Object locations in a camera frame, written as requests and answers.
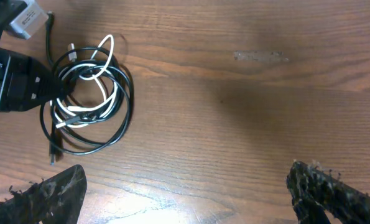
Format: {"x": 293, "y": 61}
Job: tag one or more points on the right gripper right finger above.
{"x": 314, "y": 193}

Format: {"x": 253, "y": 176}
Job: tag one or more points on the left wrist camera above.
{"x": 28, "y": 22}

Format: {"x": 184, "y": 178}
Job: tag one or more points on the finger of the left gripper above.
{"x": 25, "y": 83}

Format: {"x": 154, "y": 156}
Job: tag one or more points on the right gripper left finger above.
{"x": 58, "y": 199}

